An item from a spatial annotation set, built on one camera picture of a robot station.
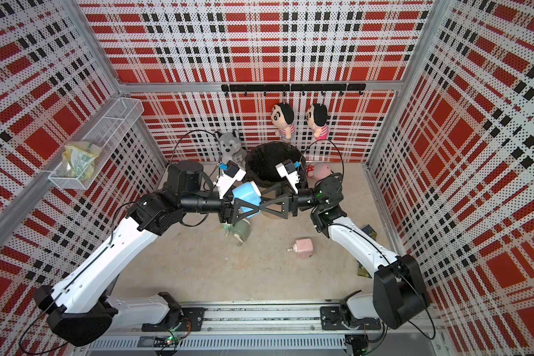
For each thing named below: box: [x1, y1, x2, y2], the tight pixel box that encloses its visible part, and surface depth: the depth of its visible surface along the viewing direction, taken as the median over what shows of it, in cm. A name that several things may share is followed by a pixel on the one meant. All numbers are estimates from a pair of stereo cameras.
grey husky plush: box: [217, 129, 248, 170], surface depth 109 cm
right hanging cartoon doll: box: [306, 103, 330, 141], surface depth 97 cm
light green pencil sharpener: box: [222, 223, 234, 237], surface depth 93 cm
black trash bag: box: [244, 140, 308, 189], surface depth 93 cm
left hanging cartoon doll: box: [270, 103, 296, 140], surface depth 95 cm
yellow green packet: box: [62, 140, 103, 181], surface depth 65 cm
